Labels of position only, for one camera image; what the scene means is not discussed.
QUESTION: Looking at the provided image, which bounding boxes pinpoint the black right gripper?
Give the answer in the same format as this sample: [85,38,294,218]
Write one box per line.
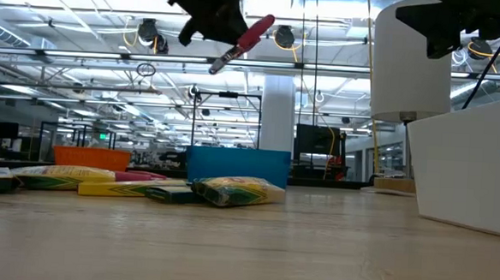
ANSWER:
[393,0,500,63]

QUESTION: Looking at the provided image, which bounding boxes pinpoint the pink-handled pliers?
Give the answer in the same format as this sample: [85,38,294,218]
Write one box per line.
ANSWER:
[112,169,169,186]
[208,11,277,79]

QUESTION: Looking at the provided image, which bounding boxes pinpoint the plastic-wrapped Crayola crayon pack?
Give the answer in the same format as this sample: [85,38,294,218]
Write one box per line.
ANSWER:
[10,162,117,194]
[189,173,288,212]

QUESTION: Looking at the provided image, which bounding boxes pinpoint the white building column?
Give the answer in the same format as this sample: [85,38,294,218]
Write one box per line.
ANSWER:
[258,74,299,154]

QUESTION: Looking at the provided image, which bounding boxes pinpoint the blue plastic tray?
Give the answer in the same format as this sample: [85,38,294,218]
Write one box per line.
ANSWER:
[184,145,293,190]

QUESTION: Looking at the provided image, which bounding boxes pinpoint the white plastic tray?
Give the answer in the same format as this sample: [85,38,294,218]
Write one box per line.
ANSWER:
[402,87,500,240]

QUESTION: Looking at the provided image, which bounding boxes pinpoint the orange mesh plastic basket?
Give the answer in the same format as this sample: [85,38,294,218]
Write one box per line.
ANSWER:
[51,144,133,173]

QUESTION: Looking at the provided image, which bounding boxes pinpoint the black monitor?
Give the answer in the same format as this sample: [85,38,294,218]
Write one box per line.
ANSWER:
[0,121,21,140]

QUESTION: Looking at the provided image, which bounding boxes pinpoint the black ceiling cable reel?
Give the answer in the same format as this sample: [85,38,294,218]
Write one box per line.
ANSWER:
[135,16,171,55]
[466,36,496,59]
[273,24,297,50]

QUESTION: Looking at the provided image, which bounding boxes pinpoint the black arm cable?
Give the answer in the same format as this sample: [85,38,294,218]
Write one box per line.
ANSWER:
[461,31,500,112]

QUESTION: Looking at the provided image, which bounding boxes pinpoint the black metal rig frame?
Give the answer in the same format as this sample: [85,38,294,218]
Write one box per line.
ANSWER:
[189,89,265,151]

